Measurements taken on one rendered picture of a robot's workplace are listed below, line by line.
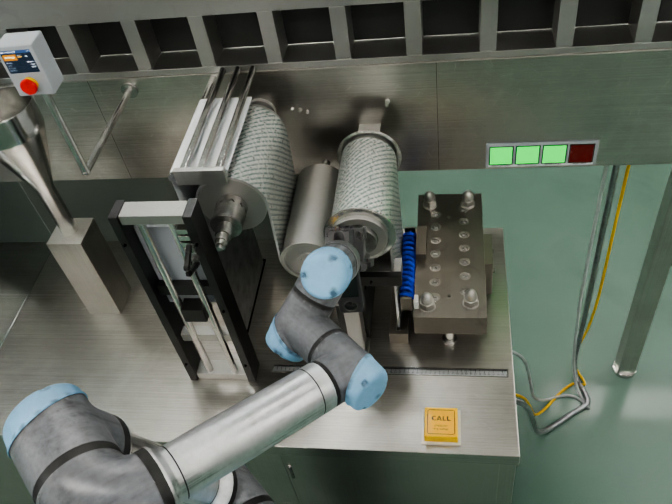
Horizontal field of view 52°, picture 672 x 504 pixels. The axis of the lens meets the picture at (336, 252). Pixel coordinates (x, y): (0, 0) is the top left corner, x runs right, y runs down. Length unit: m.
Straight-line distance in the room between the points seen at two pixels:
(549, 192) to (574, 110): 1.75
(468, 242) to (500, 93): 0.36
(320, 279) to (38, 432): 0.43
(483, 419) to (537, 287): 1.46
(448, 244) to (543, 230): 1.53
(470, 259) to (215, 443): 0.89
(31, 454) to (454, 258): 1.04
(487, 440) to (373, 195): 0.56
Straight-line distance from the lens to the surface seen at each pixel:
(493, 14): 1.48
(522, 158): 1.68
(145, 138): 1.78
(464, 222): 1.73
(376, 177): 1.44
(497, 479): 1.67
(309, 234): 1.44
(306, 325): 1.06
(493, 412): 1.55
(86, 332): 1.90
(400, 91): 1.56
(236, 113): 1.43
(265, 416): 0.95
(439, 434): 1.49
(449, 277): 1.60
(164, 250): 1.38
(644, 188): 3.44
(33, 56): 1.33
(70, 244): 1.73
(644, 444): 2.61
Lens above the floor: 2.24
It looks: 46 degrees down
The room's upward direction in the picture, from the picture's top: 11 degrees counter-clockwise
